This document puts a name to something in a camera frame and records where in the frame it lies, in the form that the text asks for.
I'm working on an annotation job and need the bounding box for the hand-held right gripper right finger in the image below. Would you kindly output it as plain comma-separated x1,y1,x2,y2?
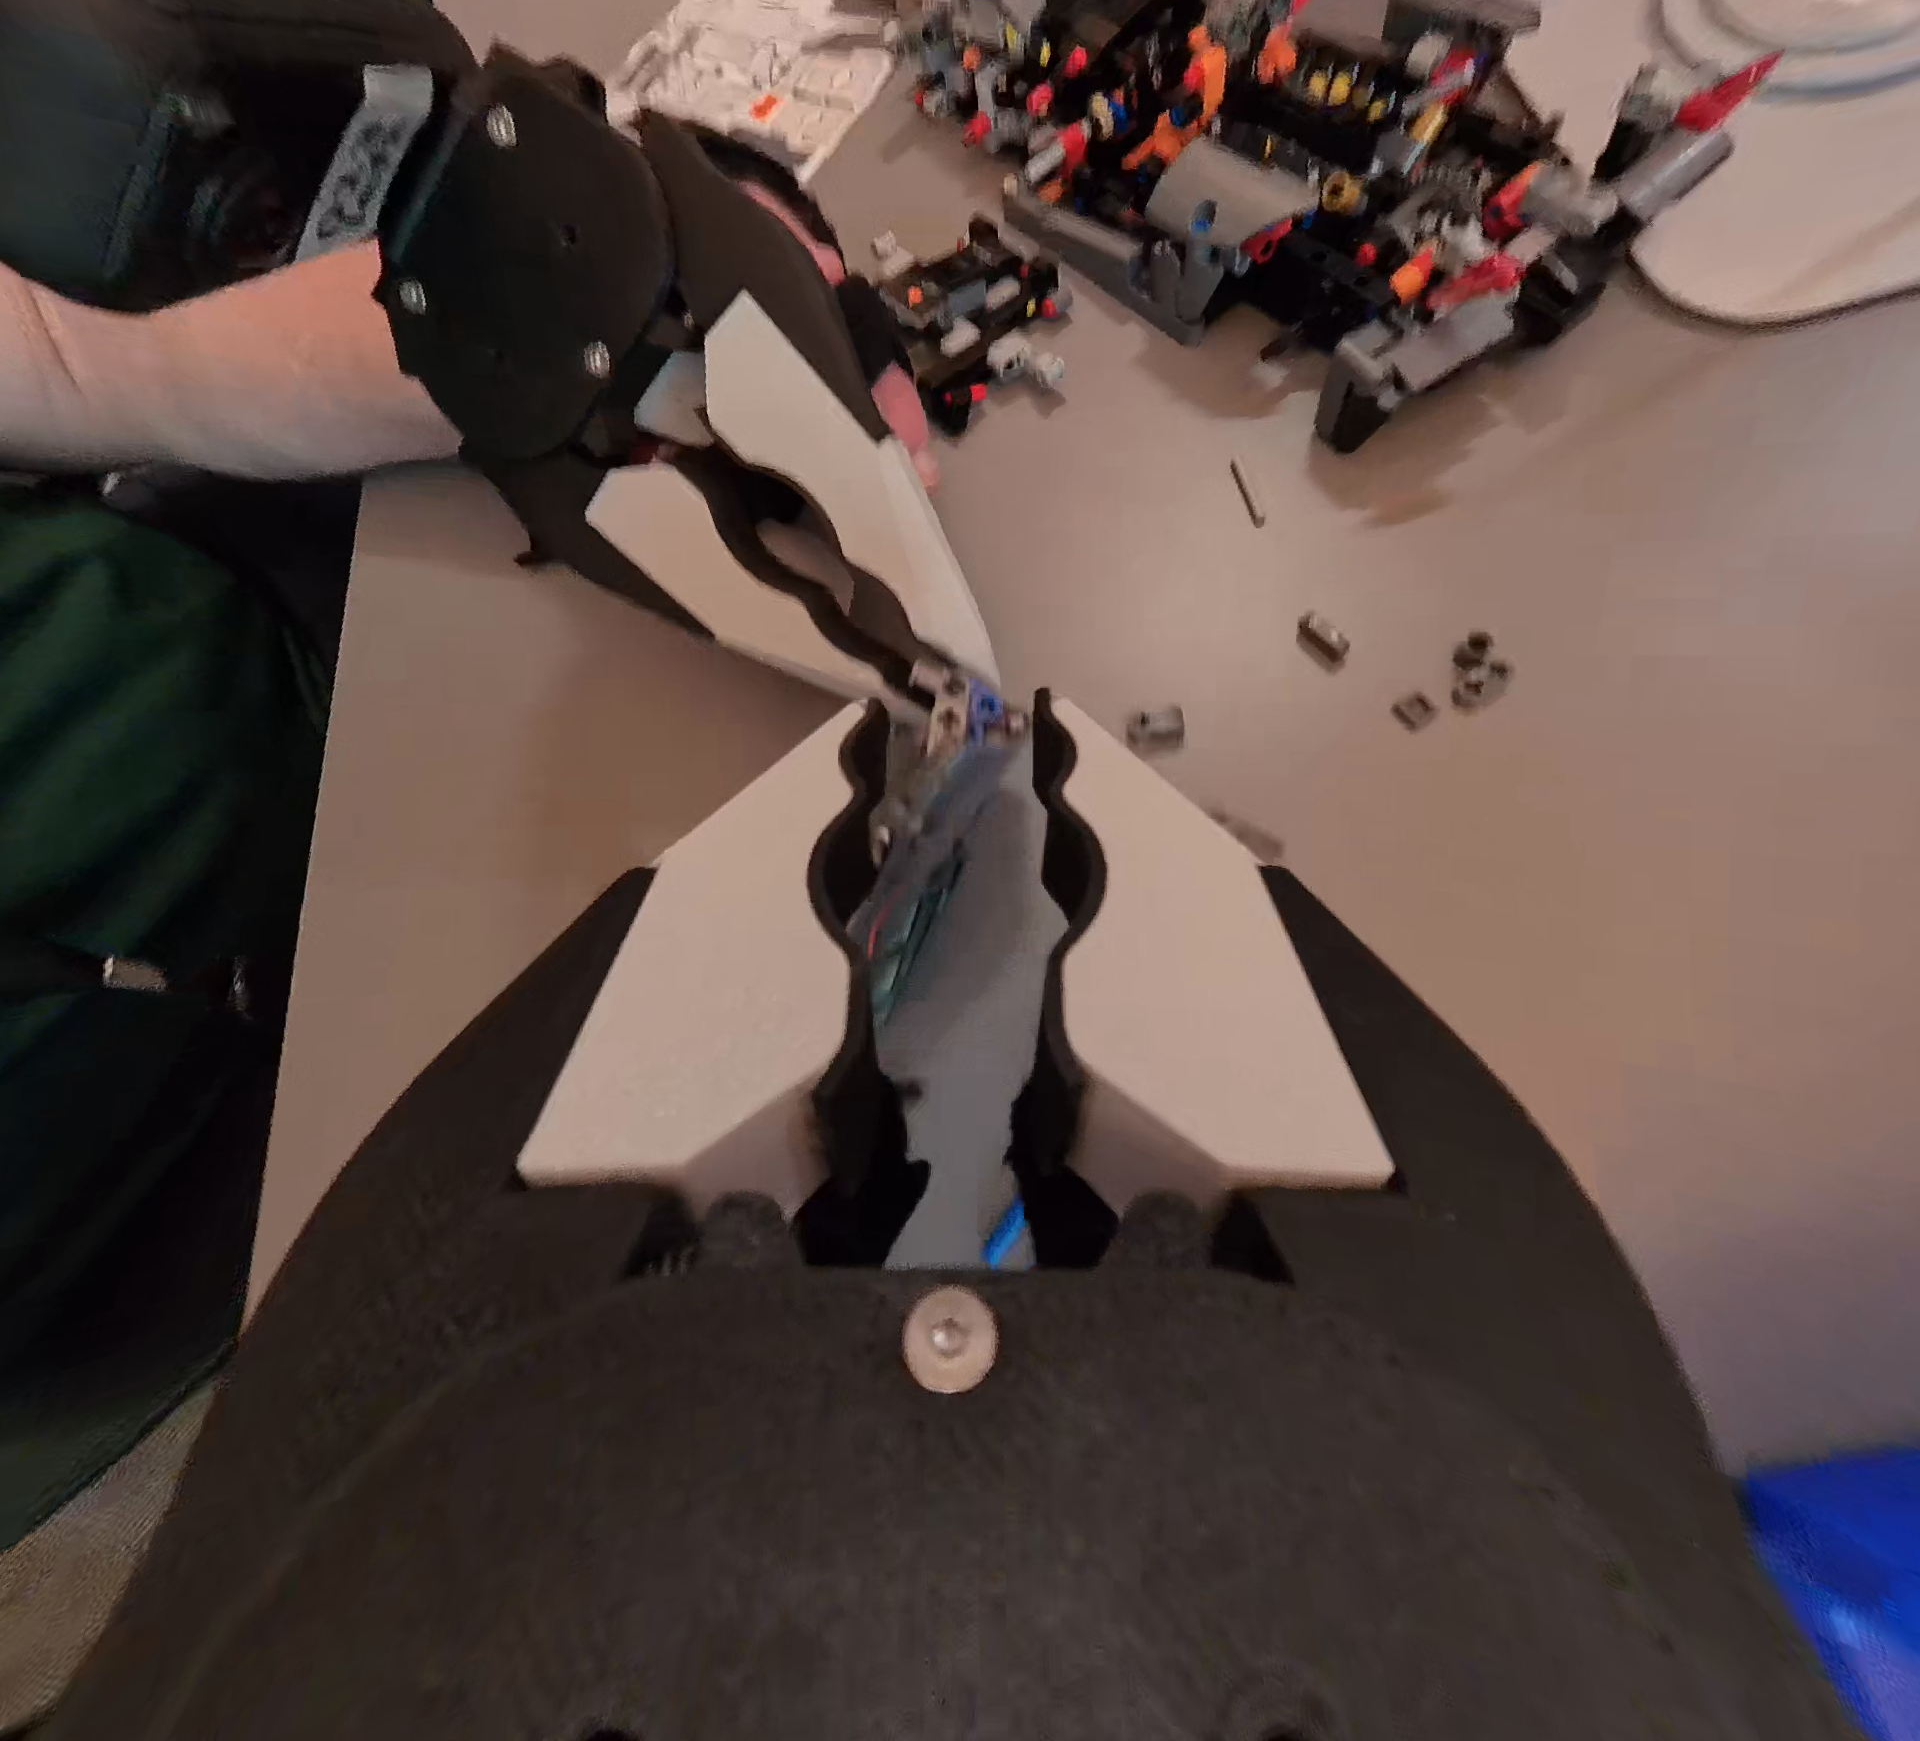
1005,688,1396,1270

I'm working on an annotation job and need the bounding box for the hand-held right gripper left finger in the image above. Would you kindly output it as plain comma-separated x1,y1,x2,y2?
518,698,922,1270

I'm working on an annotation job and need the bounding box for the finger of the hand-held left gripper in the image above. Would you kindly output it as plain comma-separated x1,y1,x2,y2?
586,464,922,711
703,292,1002,697

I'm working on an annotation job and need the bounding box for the dark grey lego wing assembly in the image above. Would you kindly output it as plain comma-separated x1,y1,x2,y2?
847,663,1051,1264

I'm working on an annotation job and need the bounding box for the person's left forearm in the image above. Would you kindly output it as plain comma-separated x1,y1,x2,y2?
0,242,470,486

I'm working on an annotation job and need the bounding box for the small black lego assembly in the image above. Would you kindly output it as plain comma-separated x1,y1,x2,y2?
871,215,1076,437

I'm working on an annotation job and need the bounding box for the large lego car model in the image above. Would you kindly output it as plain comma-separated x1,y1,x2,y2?
916,0,1787,455

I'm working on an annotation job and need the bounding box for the person's left hand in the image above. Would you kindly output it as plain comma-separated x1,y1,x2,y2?
807,215,946,493

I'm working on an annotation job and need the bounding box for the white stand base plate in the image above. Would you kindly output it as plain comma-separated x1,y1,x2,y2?
1424,0,1920,327

